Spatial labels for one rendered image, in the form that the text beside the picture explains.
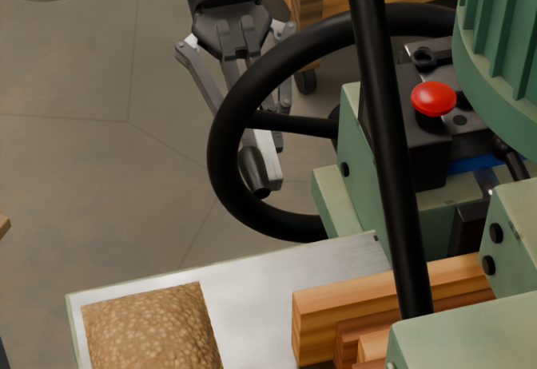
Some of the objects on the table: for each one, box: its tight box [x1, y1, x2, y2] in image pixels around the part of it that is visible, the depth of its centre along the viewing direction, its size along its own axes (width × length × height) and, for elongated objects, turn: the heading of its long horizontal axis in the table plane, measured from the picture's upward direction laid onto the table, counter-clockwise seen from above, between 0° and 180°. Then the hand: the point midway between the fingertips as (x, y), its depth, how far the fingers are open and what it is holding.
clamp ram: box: [446, 167, 500, 259], centre depth 80 cm, size 9×8×9 cm
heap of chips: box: [80, 280, 224, 369], centre depth 77 cm, size 8×12×3 cm
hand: (265, 153), depth 114 cm, fingers closed
